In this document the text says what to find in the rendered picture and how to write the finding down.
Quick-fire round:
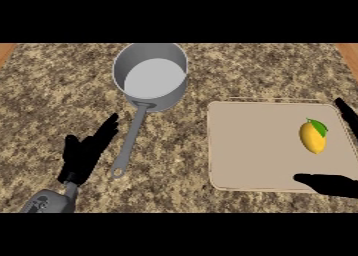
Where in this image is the beige tray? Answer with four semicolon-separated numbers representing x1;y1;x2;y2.
205;96;358;194

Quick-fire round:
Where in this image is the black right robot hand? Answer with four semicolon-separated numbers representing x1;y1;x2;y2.
293;96;358;200

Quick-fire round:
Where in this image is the yellow lemon with green leaf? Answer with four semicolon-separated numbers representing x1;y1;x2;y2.
297;117;331;155

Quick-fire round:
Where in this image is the grey metal saucepan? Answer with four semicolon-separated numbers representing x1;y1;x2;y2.
109;43;191;180

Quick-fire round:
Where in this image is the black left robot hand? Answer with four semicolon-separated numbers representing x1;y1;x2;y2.
56;112;121;187

